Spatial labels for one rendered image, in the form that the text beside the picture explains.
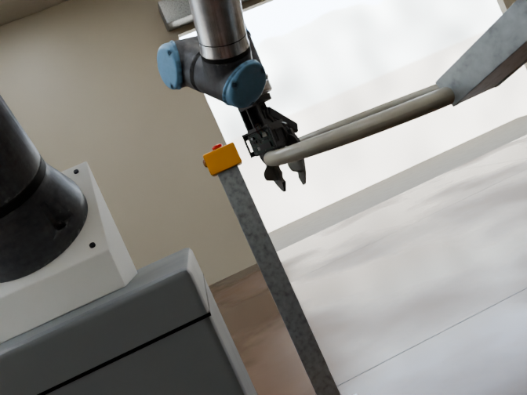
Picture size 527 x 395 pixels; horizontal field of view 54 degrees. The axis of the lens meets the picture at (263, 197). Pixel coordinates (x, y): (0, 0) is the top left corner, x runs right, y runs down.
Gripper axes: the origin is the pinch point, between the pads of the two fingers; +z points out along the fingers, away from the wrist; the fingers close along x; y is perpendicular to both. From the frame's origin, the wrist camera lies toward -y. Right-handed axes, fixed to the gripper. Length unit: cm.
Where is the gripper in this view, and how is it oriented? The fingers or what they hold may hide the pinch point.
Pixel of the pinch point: (293, 182)
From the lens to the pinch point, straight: 116.4
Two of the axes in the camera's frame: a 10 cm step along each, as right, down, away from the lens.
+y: -4.5, 2.8, -8.5
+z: 3.9, 9.2, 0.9
